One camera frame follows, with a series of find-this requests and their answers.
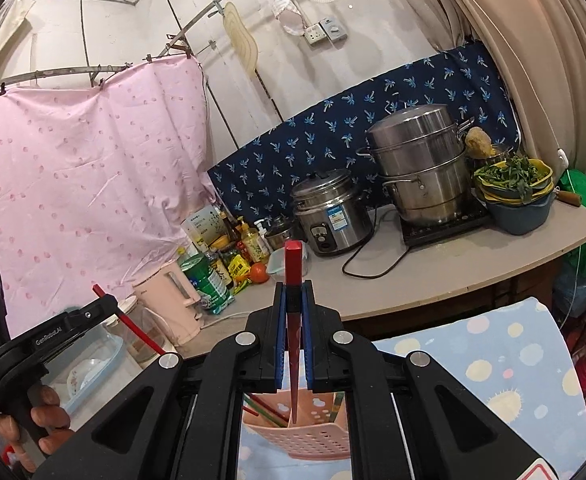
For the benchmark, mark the pink perforated utensil basket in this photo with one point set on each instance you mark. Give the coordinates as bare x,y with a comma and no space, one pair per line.
293,440

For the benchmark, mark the stacked steel steamer pot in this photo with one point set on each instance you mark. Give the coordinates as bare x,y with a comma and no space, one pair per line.
423,170

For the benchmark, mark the white clear small appliance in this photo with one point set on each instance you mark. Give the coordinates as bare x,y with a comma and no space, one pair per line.
133,345

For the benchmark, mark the dark sauce bottle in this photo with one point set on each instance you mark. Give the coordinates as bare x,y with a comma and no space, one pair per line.
230,230

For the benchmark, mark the white storage bin blue lid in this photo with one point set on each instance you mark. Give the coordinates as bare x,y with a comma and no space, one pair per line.
93,370

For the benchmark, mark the white hanging cloth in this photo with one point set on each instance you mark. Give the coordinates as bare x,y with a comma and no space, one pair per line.
278,0

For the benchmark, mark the yellow oil bottle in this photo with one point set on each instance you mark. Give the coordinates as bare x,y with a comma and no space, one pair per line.
254,245

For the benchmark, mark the blue plastic basin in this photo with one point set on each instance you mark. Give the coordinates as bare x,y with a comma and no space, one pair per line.
518,217

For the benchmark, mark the black induction cooker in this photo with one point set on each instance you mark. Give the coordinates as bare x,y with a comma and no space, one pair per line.
448,227

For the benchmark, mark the person's left hand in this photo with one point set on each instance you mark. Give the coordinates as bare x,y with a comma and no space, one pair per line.
50,410

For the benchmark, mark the steel rice cooker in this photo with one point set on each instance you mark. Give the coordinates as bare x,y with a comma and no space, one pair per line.
333,220

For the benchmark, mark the green tin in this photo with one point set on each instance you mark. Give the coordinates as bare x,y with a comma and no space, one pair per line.
205,280

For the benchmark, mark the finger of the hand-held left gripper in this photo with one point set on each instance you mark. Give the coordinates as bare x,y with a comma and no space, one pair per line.
103,310

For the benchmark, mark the yellow packet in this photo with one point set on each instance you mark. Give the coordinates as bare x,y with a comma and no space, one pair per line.
238,267

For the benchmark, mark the pink dotted curtain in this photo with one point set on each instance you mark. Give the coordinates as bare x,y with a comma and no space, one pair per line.
73,170

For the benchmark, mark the clear food container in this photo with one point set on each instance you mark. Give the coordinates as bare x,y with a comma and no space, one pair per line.
275,265

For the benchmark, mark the hanging bamboo board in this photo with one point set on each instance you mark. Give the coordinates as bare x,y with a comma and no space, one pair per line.
240,40

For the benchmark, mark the green leafy vegetables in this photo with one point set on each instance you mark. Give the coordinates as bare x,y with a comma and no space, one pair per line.
508,172

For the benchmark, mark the brown loofah sponge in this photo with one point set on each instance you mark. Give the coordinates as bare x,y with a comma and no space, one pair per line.
478,142

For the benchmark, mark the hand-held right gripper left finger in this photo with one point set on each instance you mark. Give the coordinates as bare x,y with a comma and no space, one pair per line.
281,340

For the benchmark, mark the pink electric kettle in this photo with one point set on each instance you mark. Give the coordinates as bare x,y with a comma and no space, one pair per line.
168,300

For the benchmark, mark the blue planet print tablecloth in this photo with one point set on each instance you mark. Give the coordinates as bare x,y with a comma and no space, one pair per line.
498,360

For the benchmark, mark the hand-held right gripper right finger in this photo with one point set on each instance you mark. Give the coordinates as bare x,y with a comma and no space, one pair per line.
307,340

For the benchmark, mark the white carton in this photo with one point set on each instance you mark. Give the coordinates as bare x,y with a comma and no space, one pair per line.
200,225

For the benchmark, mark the yellow colander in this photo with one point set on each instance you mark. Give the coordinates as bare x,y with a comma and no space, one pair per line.
498,195

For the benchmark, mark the white wall socket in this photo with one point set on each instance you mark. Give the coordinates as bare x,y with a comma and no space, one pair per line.
315,34

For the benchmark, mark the red tomato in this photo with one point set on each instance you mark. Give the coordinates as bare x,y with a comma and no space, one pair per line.
258,272

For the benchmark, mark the wooden counter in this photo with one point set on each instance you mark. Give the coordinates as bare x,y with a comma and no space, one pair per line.
423,270

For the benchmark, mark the navy palm print cloth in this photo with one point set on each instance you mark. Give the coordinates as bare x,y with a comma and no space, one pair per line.
323,135

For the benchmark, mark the beige curtain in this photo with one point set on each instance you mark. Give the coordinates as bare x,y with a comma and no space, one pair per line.
548,60

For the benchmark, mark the metal curtain rail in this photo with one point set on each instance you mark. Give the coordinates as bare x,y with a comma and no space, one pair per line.
48,72

